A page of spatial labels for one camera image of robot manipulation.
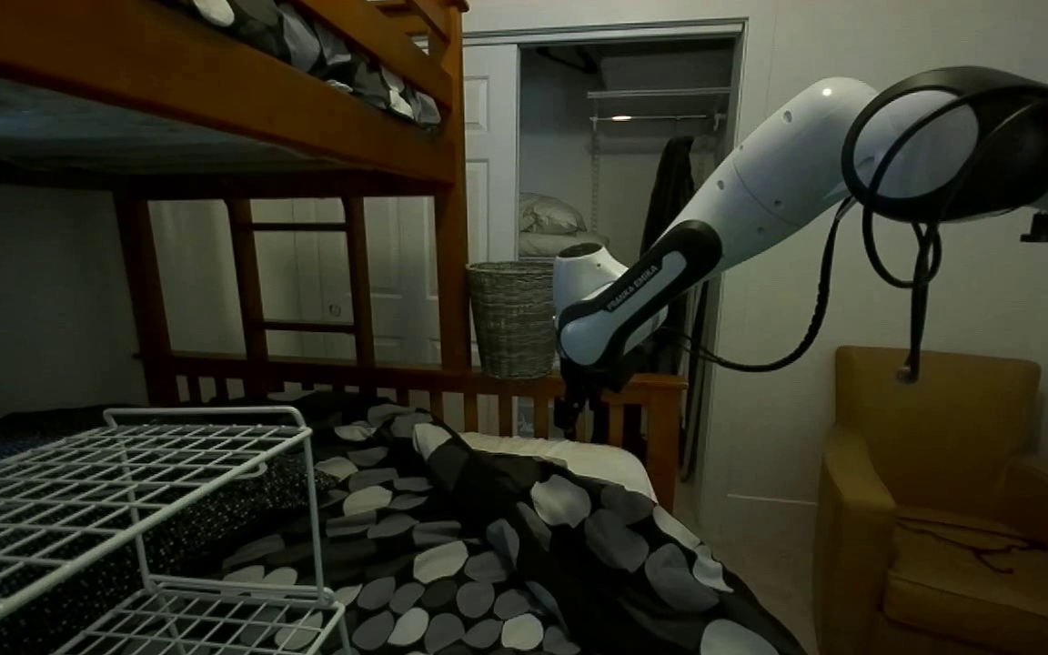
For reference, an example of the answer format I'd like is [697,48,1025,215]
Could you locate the white folded pillows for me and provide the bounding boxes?
[518,195,612,263]

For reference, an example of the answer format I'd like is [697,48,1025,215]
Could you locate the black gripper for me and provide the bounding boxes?
[552,357,626,437]

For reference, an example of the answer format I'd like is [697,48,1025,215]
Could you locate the white wire rack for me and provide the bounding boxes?
[0,401,353,655]

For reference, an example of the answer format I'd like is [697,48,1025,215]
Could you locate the wooden bunk bed frame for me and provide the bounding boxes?
[0,0,692,515]

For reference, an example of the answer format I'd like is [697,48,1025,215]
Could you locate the white closet door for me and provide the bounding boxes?
[462,42,523,269]

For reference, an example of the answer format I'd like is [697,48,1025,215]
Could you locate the woven laundry basket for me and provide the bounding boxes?
[467,258,564,381]

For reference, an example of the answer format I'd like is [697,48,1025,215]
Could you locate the dark hanging garment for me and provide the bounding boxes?
[632,133,704,258]

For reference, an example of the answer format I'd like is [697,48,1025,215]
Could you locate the yellow armchair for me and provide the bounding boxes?
[813,341,1048,655]

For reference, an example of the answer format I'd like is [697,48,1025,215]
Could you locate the white bed sheet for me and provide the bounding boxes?
[458,431,661,504]

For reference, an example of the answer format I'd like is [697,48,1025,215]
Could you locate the black spotted duvet cover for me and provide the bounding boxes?
[0,386,802,655]

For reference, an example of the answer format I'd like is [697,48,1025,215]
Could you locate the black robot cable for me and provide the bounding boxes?
[692,95,1048,386]

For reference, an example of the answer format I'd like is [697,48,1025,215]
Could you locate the spotted duvet on bunk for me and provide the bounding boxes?
[191,0,443,133]

